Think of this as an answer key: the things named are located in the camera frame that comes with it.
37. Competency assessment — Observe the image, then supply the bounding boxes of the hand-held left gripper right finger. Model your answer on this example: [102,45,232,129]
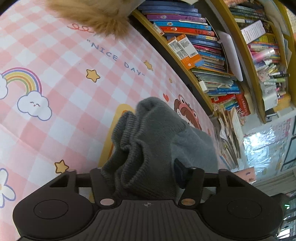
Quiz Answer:
[174,158,251,207]

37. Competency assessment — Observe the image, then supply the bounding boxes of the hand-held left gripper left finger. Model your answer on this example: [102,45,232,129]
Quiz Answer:
[49,168,117,207]

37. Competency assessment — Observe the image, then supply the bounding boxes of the grey hoodie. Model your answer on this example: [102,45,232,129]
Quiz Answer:
[100,97,219,201]

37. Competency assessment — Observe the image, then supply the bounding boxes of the pink printed cup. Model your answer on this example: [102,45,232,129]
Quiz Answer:
[233,167,256,184]

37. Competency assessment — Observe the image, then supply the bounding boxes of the pile of notebooks and papers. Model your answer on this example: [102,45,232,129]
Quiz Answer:
[213,107,244,168]

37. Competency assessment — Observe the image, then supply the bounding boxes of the red thick book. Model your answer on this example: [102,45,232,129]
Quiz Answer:
[235,93,251,116]

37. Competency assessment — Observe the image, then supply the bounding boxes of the pink checked table mat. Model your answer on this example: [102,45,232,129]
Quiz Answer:
[0,0,232,232]

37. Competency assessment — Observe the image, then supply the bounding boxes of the wicker basket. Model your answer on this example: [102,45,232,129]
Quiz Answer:
[277,94,291,110]

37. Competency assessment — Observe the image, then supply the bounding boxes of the wooden bookshelf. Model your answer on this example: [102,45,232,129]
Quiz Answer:
[128,0,296,124]

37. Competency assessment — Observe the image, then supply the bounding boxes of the white storage box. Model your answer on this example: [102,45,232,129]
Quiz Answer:
[262,93,278,112]

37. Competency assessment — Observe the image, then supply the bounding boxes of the row of colourful books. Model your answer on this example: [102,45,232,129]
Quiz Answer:
[137,0,251,116]

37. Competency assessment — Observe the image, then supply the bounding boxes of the orange white cardboard box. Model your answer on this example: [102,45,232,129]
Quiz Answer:
[177,34,204,70]
[168,38,192,67]

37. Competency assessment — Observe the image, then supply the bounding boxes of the white flat tablet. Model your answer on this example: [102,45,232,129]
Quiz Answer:
[217,31,244,82]

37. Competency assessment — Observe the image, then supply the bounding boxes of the row of pens and markers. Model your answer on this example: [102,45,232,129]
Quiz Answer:
[248,35,290,93]

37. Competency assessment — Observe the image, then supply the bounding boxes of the white paper sheet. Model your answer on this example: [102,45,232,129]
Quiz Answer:
[240,20,266,44]

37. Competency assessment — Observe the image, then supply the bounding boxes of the fluffy orange white cat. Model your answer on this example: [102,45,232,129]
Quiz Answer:
[46,0,144,39]

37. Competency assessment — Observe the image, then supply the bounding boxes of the row of dark books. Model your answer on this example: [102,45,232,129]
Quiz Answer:
[229,0,273,33]

